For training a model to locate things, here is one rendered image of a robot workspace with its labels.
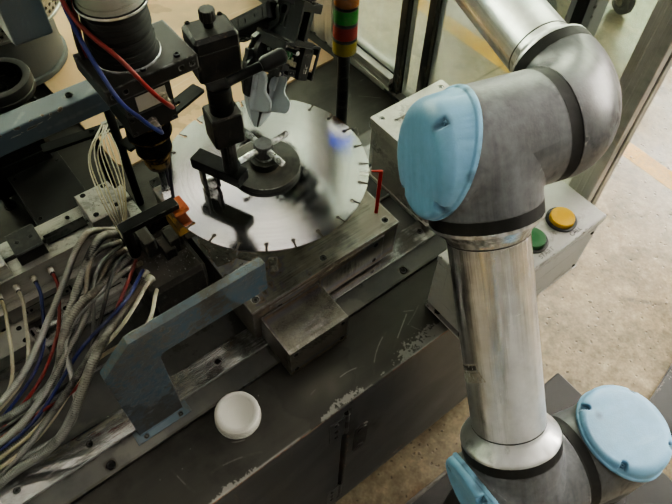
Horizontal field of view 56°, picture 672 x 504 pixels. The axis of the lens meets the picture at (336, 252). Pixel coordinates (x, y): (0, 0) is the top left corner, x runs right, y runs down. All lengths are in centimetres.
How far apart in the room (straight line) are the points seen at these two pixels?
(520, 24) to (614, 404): 46
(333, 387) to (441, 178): 54
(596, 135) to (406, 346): 55
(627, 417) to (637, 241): 156
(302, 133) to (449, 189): 54
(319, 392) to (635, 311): 137
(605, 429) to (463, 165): 40
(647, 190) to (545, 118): 195
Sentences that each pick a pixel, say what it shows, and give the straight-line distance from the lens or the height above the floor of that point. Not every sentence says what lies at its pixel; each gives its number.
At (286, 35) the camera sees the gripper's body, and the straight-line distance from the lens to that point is 98.
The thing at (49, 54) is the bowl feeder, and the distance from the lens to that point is 158.
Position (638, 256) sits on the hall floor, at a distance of 234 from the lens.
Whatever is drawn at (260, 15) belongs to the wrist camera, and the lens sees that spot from 102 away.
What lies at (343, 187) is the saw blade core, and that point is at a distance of 100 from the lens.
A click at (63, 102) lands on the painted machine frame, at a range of 106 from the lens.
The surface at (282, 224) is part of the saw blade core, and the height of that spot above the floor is 95.
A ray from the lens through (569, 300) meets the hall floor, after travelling 214.
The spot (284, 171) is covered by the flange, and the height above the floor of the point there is 96.
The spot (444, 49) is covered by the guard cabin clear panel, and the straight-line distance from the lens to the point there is 131.
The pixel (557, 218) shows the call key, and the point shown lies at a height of 91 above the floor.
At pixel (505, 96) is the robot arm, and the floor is 132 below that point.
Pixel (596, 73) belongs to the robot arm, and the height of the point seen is 131.
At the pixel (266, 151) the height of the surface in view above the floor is 100.
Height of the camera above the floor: 170
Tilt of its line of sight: 54 degrees down
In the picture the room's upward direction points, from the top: 2 degrees clockwise
